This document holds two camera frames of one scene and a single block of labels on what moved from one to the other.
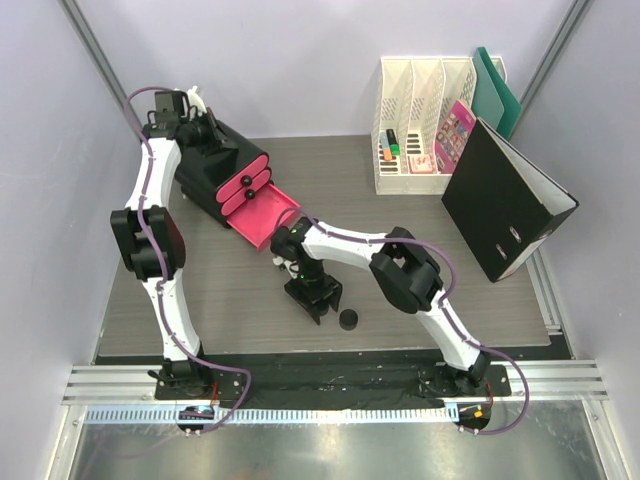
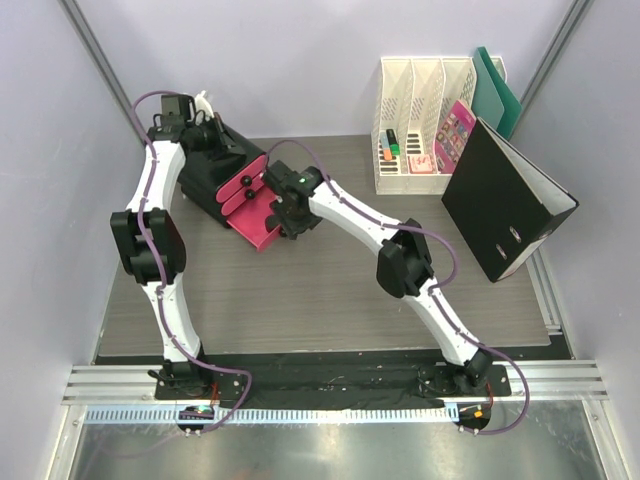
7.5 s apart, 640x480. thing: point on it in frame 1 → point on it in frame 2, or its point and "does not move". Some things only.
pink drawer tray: [263, 177] does not move
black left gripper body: [212, 132] does not move
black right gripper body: [312, 281] → [293, 221]
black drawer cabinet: [202, 171] does not move
